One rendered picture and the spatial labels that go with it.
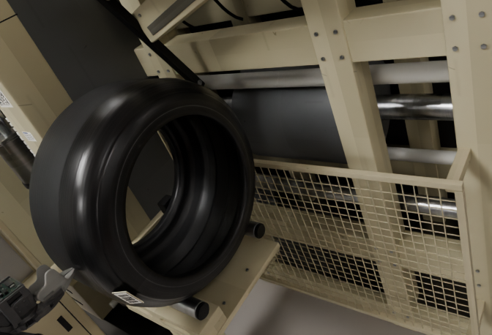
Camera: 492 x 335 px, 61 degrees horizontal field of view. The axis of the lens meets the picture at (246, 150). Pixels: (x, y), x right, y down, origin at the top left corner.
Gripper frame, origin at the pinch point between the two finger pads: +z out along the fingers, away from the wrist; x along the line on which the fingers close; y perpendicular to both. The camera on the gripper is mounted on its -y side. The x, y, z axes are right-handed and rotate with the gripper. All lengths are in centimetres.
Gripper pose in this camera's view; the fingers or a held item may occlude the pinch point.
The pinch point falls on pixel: (71, 275)
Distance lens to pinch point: 100.3
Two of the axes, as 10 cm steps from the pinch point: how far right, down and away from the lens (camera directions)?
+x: -7.7, -0.7, 6.4
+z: 5.7, -5.2, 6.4
